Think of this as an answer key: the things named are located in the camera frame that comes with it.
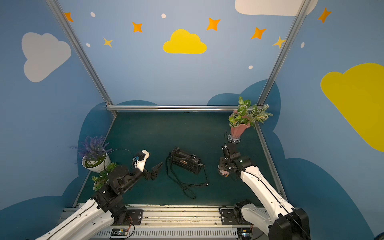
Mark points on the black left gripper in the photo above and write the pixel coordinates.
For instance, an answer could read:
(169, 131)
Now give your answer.
(147, 174)

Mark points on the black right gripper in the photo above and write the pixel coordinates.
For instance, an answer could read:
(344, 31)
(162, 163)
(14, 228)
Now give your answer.
(226, 163)

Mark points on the penguin plush bag decoration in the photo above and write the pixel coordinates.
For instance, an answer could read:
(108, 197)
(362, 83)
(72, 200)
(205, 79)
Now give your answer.
(224, 173)

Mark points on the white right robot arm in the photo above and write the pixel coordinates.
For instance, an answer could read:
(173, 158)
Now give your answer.
(280, 220)

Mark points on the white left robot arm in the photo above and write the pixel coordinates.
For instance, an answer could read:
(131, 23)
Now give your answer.
(104, 208)

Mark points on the green plant in pink vase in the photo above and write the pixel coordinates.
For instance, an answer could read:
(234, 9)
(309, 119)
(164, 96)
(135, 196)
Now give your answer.
(244, 117)

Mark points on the small green succulent pot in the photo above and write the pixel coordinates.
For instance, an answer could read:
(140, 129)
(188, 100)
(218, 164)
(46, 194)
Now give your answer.
(102, 179)

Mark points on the purple lavender in white pot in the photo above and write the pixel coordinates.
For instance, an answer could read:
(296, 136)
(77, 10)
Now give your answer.
(94, 153)

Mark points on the right green circuit board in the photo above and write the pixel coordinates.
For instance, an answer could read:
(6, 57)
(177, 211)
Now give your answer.
(244, 233)

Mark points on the green circuit board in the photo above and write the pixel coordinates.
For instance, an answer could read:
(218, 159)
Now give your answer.
(119, 233)
(244, 233)

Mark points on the left green circuit board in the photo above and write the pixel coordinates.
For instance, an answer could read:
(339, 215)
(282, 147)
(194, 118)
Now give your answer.
(119, 233)

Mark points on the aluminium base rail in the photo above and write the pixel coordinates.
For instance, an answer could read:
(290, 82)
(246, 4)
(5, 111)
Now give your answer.
(155, 222)

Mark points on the horizontal aluminium frame rail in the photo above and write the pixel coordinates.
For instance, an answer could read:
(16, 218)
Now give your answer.
(127, 108)

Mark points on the right aluminium frame post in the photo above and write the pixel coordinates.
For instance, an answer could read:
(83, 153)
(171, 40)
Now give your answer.
(291, 36)

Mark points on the aluminium frame post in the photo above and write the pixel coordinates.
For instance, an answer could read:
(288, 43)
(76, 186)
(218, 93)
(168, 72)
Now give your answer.
(59, 14)
(291, 36)

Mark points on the left aluminium frame post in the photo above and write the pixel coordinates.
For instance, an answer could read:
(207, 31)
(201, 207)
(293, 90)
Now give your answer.
(59, 14)

